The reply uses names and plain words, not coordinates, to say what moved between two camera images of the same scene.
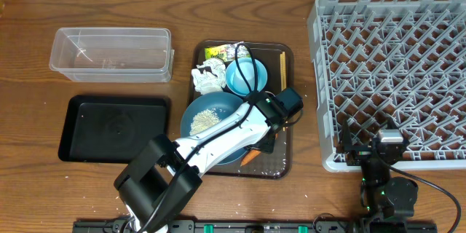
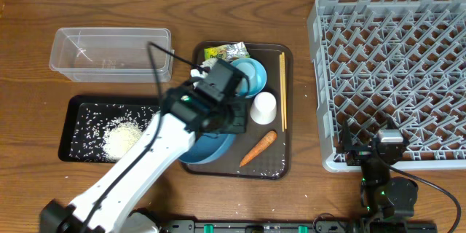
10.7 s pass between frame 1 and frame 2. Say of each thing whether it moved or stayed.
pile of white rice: moved
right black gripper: stayed
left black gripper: moved
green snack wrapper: stayed
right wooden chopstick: stayed
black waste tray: stayed
